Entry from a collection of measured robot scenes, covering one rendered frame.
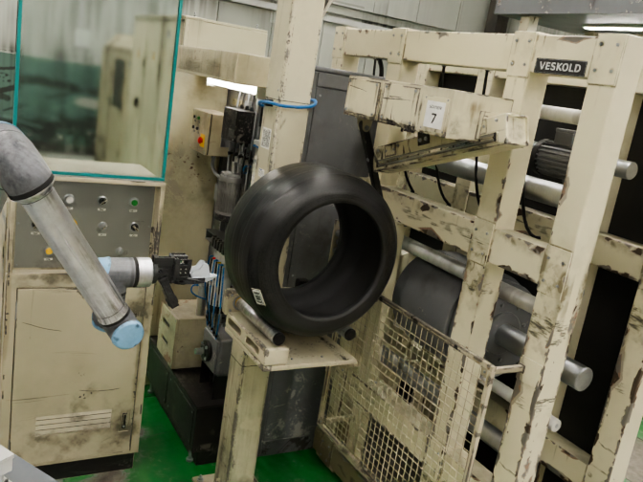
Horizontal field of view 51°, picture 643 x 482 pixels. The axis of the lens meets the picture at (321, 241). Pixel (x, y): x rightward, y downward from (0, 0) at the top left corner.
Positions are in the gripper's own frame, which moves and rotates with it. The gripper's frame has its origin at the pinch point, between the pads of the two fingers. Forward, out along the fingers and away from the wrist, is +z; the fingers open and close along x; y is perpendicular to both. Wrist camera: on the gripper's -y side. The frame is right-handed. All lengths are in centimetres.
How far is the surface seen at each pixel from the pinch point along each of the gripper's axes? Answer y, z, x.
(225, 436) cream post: -81, 28, 34
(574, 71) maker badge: 80, 85, -49
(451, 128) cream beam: 58, 56, -34
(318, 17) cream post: 87, 39, 28
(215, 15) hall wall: 136, 321, 919
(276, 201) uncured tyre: 27.6, 15.0, -7.4
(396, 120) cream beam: 57, 54, -8
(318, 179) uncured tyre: 35.6, 28.1, -8.4
